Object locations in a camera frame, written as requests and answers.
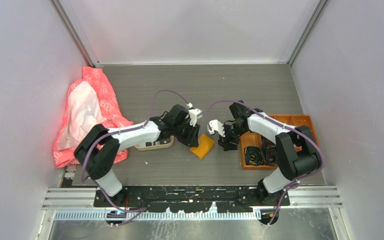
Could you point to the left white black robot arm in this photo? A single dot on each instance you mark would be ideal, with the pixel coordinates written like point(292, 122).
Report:
point(97, 151)

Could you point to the rolled dark belt left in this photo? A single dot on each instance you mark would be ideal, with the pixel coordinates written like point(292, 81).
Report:
point(253, 156)

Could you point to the cards in beige tray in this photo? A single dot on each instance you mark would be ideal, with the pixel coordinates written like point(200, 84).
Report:
point(157, 144)

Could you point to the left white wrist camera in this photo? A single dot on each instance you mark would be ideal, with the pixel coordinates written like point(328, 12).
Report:
point(194, 114)

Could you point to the pink white crumpled cloth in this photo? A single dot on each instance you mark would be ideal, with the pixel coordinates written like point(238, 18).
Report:
point(91, 100)

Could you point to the beige oval card tray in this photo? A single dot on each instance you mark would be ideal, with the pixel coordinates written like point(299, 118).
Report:
point(171, 139)

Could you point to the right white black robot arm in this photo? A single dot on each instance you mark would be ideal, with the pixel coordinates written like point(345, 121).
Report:
point(276, 182)

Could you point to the orange wooden compartment tray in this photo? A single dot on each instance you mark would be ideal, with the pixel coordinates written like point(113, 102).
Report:
point(298, 151)

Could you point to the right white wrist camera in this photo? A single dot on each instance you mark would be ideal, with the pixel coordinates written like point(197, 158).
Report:
point(216, 127)

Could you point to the rolled dark belt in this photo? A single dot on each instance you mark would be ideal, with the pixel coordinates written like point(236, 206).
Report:
point(269, 153)
point(253, 156)

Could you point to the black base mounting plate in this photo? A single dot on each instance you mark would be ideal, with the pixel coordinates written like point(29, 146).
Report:
point(223, 200)

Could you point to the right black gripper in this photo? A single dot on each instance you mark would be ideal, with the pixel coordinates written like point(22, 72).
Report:
point(224, 141)

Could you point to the orange leather card holder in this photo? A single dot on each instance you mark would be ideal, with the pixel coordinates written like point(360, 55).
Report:
point(205, 145)

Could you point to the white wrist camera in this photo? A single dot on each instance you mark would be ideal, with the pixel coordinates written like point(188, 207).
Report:
point(194, 114)
point(216, 127)

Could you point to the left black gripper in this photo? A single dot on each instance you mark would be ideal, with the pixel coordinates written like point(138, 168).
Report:
point(191, 140)

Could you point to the rolled dark belt right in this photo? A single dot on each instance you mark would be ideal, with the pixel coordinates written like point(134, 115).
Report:
point(269, 153)

